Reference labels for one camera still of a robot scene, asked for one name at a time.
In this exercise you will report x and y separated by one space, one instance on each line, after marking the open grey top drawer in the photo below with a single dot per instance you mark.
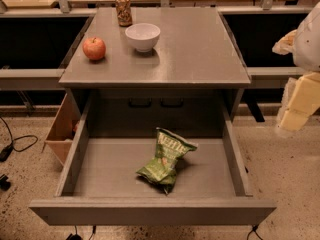
99 184

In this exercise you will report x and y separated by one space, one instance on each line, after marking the black drawer handle left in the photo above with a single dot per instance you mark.
139 103

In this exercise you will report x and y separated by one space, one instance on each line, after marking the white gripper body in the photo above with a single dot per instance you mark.
309 42

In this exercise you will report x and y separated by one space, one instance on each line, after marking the black floor plug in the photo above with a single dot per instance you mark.
4 183

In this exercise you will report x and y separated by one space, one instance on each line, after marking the red apple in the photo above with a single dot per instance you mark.
94 48

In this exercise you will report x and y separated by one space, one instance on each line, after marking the cardboard box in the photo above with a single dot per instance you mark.
62 131

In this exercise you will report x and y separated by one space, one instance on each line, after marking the white ceramic bowl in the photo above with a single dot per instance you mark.
143 36

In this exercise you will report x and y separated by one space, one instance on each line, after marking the grey cabinet counter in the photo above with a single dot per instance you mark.
194 60

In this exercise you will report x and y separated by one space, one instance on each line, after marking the gold patterned drink can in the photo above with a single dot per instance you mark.
123 9

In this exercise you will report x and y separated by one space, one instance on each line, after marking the green jalapeno chip bag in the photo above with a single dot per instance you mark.
161 169

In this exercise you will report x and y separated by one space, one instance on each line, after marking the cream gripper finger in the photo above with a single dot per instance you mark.
285 45
301 99

